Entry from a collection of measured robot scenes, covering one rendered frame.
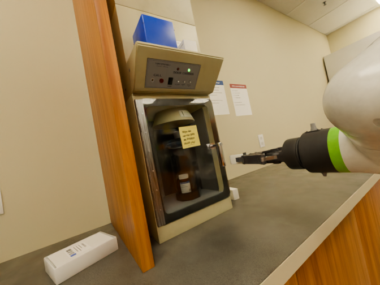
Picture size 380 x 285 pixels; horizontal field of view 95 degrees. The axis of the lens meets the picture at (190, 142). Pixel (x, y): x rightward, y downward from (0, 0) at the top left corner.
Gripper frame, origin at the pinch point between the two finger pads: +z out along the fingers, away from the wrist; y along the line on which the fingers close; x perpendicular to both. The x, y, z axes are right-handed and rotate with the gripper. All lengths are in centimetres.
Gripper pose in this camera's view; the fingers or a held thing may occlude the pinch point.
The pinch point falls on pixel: (238, 159)
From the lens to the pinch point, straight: 59.4
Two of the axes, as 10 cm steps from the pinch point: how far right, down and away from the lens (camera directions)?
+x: 1.8, 9.8, -0.6
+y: -8.3, 1.2, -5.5
